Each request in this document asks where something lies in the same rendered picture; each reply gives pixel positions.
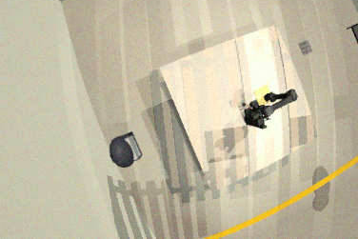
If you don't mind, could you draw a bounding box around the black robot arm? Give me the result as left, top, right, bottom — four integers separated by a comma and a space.
249, 89, 298, 121

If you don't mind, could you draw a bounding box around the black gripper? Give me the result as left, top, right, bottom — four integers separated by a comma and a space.
244, 105, 265, 116

